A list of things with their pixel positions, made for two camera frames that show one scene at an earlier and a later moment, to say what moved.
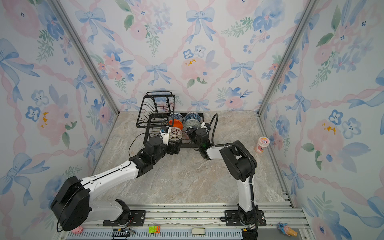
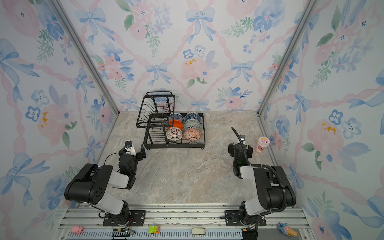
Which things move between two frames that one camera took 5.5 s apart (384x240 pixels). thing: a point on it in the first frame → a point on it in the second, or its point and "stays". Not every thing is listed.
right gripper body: (193, 137) → (232, 148)
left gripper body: (169, 149) → (137, 157)
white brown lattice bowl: (175, 134) stays
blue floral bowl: (175, 116) stays
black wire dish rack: (157, 110) stays
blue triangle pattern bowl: (192, 115) stays
